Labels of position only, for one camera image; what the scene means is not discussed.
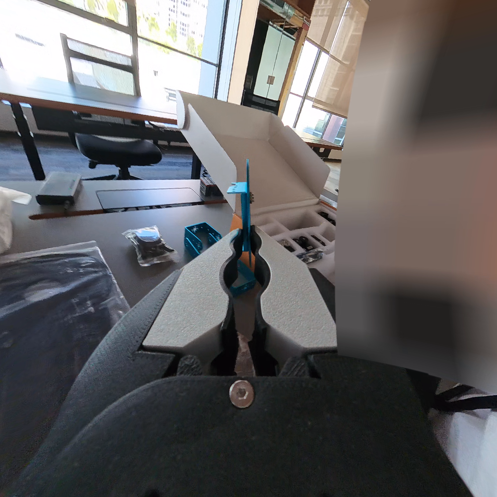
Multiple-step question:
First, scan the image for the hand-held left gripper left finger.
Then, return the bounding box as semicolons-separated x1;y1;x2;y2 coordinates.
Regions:
142;229;236;358

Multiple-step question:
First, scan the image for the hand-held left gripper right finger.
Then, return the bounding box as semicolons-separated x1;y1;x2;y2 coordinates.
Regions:
248;226;338;358

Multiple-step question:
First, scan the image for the blue metal bracket plate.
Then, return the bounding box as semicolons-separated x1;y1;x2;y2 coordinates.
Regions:
226;158;254;272

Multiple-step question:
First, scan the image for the white cardboard kit box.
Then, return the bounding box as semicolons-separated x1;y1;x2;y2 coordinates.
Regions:
176;90;338;284

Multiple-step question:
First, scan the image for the black desk mat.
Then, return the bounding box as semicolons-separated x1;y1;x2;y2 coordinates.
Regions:
96;188;205;212

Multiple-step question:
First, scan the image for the dark grey desk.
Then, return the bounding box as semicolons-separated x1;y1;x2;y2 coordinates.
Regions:
0;179;338;486

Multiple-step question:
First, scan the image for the clear bag with black part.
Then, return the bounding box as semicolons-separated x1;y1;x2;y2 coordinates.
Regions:
122;225;178;267

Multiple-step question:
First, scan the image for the orange card piece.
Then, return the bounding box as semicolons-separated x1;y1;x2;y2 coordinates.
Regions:
229;213;258;268

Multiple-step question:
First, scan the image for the large clear plastic bag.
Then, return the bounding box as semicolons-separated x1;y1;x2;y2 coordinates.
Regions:
0;241;130;393

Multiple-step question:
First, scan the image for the grey rectangular device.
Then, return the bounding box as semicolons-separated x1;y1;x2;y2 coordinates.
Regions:
36;172;83;206

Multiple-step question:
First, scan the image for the black office chair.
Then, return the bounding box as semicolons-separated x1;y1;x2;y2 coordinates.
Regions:
60;33;163;181

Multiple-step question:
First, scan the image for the white crumpled cloth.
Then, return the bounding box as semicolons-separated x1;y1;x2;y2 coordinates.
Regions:
0;186;32;255

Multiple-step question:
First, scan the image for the wooden-edged long table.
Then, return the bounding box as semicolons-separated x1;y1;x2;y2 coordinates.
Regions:
0;71;202;181

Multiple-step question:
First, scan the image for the beige roller blind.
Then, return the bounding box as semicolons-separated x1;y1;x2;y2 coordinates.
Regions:
307;0;369;119

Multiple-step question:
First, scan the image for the blue u-shaped metal bracket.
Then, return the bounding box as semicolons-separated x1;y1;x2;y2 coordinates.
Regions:
184;222;223;260
230;259;260;298

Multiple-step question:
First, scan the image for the black and white strap cloth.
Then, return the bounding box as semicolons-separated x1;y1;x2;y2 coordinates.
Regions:
425;373;497;497

